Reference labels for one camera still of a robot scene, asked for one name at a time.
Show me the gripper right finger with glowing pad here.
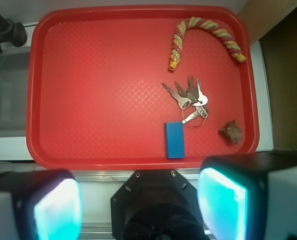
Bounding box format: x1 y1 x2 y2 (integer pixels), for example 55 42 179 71
197 151 297 240

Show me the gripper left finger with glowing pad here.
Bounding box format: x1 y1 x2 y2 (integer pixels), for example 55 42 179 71
0 169 83 240

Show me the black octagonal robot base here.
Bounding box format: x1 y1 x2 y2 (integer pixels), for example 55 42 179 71
110 169 209 240

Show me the small brown rock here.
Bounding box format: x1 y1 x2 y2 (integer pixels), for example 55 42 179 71
218 119 243 145

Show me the blue rectangular block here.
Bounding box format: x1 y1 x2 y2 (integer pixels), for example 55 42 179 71
164 122 185 159

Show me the bunch of silver keys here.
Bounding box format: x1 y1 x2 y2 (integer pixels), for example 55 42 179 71
161 76 209 128

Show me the red plastic tray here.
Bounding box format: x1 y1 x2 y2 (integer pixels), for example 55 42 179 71
26 5 259 170

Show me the steel sink basin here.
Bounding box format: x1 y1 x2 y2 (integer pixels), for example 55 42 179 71
0 52 30 138

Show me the twisted red yellow rope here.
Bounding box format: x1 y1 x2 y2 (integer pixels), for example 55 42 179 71
167 16 247 72

